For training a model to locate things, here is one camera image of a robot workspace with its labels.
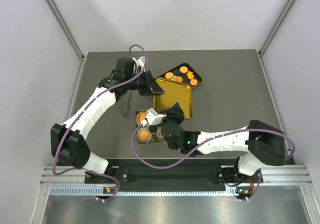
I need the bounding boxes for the black gold-rimmed cookie tray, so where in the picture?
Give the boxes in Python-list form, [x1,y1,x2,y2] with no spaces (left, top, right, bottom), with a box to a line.
[158,62,203,88]

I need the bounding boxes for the gold tin lid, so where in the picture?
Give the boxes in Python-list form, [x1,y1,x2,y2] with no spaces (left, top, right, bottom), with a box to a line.
[153,77,193,119]

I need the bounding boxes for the white paper cup bottom-left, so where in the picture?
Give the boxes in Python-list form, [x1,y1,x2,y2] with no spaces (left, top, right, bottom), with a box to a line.
[137,127,152,142]

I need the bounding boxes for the orange round cookie right edge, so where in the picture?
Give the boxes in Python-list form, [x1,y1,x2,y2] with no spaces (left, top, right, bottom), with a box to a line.
[190,78,198,86]

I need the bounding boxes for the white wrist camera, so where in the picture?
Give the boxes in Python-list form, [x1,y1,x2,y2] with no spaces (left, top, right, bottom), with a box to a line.
[132,56,146,74]
[140,108,166,127]

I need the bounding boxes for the square green cookie tin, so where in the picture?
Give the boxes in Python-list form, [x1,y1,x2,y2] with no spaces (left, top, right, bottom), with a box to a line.
[135,109,165,145]

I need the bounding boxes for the orange fish-shaped cookie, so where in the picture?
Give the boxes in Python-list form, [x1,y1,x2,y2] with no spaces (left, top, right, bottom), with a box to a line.
[139,112,146,122]

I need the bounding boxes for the white paper cup top-left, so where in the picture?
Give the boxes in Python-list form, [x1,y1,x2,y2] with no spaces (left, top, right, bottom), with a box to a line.
[136,111,146,126]

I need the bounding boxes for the black sandwich cookie top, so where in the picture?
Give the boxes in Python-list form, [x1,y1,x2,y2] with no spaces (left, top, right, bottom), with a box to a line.
[172,69,180,76]

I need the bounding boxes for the green and orange cookie pair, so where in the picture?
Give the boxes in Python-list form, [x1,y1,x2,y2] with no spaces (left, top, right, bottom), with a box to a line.
[170,75,183,83]

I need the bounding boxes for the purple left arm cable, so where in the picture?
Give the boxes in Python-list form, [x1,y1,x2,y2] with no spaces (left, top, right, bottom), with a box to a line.
[52,43,149,202]

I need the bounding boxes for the aluminium slotted cable rail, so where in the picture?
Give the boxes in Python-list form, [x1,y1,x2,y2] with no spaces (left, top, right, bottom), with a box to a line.
[50,186,244,197]

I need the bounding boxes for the clear plastic tweezers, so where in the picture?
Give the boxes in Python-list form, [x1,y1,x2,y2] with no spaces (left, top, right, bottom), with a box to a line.
[117,91,130,119]

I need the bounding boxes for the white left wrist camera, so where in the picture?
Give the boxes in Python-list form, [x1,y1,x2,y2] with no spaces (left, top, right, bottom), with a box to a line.
[132,56,146,74]

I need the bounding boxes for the orange bear cookie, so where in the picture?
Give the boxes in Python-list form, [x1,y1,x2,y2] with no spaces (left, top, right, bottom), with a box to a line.
[186,71,195,80]

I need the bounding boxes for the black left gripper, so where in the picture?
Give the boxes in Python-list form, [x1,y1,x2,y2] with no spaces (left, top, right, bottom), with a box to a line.
[125,69,165,97]

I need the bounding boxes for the orange round cookie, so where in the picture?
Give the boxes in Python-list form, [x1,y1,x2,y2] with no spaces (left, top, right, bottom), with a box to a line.
[179,66,189,74]
[138,130,150,140]
[165,72,174,80]

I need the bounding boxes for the white paper cup bottom-right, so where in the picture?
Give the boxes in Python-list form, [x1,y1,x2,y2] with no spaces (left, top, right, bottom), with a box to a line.
[156,126,164,139]

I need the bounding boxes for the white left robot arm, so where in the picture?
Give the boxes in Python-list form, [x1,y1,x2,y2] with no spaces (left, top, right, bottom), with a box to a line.
[50,56,165,183]

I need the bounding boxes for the orange round cookie top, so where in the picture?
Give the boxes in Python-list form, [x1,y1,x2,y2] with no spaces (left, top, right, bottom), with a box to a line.
[179,66,189,74]

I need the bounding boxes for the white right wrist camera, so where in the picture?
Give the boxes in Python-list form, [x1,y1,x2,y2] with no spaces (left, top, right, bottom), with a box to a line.
[140,108,166,127]

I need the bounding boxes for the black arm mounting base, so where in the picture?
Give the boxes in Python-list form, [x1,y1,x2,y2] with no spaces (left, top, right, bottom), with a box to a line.
[109,157,259,192]

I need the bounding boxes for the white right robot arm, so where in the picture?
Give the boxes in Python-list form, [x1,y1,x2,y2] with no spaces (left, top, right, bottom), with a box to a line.
[160,103,286,182]

